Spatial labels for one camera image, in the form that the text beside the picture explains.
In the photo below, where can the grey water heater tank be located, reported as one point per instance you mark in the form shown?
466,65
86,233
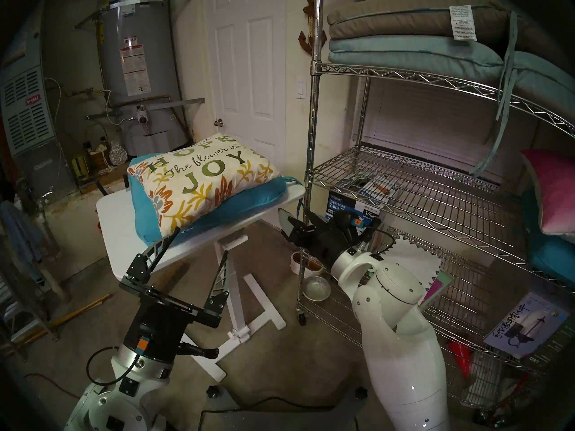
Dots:
134,75

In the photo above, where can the utility pump cardboard box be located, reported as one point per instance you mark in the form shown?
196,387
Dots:
346,205

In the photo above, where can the tan seat cushion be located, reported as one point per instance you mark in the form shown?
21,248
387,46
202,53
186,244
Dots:
395,17

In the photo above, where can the white wall light switch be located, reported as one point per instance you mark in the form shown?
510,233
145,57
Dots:
301,88

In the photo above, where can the teal tufted seat cushion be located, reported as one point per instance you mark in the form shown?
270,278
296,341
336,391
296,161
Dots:
242,203

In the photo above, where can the red plastic item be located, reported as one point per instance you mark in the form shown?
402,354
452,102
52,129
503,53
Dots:
462,356

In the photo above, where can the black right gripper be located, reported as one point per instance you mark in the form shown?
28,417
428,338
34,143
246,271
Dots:
330,239

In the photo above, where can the teal pillow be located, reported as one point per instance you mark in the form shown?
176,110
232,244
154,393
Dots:
552,255

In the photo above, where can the white adjustable side table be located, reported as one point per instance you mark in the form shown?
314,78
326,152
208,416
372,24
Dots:
117,237

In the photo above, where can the grey furnace unit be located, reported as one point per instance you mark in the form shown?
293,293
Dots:
27,111

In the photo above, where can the small metal bowl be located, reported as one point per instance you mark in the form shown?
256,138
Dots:
317,288

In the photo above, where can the pink pillow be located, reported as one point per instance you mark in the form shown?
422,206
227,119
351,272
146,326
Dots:
555,192

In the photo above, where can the floral print throw pillow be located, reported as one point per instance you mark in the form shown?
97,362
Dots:
202,174

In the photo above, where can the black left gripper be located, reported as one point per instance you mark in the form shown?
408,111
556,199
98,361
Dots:
157,327

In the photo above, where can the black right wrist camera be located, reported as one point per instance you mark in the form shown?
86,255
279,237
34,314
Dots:
372,228

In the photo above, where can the green paper sheet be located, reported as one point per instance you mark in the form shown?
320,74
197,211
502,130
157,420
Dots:
442,279

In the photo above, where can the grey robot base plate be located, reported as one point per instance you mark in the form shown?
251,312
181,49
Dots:
278,420

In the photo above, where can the box with Chinese lettering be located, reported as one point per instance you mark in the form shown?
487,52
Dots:
525,322

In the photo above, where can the wooden stick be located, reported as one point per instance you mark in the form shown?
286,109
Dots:
76,312

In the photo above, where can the white zigzag edged paper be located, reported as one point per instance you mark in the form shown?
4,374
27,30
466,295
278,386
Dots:
417,259

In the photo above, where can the small yellow device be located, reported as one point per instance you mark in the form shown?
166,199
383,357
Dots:
81,167

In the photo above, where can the crumpled silver foil piece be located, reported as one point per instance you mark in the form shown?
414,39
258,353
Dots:
119,154

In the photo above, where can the blue hanging cloth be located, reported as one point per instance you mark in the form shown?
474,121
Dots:
20,237

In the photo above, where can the brown anchor wall decoration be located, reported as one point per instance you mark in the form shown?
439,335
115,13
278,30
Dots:
307,44

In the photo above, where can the white round pot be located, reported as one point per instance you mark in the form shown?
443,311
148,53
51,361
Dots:
298,267

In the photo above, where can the light blue seat cushion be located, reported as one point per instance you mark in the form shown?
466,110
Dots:
404,48

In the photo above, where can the white panel door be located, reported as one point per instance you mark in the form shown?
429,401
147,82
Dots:
247,75

